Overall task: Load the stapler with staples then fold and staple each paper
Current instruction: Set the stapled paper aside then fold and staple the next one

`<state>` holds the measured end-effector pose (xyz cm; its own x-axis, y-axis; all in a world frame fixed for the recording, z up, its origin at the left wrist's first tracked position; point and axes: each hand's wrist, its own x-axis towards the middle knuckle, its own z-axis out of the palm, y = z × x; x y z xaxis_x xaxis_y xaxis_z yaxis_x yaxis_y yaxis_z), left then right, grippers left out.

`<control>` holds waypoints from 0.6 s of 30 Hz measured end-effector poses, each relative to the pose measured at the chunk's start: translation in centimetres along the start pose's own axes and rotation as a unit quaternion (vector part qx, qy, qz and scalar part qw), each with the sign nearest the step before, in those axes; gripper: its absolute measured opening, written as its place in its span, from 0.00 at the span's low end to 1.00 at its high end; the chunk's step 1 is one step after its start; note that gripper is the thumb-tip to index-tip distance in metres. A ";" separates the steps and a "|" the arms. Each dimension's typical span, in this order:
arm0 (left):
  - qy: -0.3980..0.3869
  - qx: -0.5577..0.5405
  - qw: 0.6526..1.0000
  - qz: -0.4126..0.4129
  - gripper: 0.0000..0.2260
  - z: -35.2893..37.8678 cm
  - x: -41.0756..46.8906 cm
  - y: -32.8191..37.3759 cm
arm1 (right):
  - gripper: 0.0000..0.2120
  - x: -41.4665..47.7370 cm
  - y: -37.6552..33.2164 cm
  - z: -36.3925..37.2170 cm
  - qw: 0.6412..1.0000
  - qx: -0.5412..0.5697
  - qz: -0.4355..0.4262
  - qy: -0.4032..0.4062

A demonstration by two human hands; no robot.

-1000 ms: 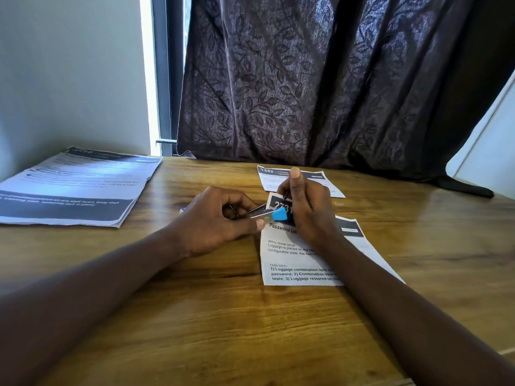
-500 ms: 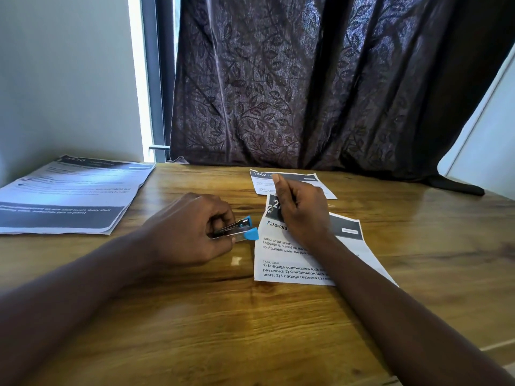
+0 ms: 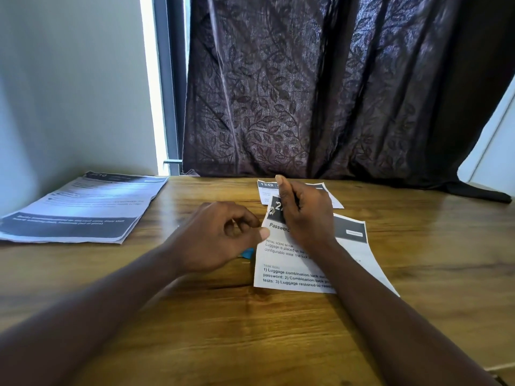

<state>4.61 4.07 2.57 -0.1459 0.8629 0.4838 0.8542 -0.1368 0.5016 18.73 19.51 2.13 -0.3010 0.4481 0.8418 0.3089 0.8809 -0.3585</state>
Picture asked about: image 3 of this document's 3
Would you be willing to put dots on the person's left hand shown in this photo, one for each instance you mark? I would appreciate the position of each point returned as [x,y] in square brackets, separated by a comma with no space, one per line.
[201,241]

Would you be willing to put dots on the person's right hand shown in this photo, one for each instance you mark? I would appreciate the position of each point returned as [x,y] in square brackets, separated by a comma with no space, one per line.
[312,221]

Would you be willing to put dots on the person's right thumb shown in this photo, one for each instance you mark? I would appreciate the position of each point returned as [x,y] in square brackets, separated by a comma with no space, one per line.
[285,194]

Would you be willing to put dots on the person's left thumb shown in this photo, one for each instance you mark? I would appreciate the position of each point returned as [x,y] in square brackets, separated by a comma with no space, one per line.
[253,235]

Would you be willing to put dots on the white printed task sheet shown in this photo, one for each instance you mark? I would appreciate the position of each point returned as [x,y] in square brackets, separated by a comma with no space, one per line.
[295,269]

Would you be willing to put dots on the person's left forearm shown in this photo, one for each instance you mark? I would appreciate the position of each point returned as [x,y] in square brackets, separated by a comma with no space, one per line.
[92,317]

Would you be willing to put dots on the person's right forearm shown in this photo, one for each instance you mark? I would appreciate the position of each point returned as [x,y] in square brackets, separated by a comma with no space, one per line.
[386,317]

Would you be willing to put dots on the small blue object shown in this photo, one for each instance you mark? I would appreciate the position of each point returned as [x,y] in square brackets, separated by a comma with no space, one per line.
[248,253]

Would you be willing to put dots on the small white printed card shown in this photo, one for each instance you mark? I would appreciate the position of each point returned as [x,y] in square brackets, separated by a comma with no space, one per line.
[266,193]

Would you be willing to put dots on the dark brown leaf-pattern curtain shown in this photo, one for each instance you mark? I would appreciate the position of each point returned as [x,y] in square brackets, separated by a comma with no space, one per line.
[322,84]

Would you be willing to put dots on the large printed paper sheet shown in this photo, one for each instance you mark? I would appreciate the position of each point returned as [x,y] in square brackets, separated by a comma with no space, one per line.
[86,204]

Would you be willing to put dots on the white door panel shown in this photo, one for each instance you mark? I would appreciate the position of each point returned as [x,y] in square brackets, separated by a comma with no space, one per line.
[493,152]

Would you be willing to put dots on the dark window frame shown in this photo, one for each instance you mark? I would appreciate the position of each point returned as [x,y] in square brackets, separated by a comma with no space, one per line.
[171,76]

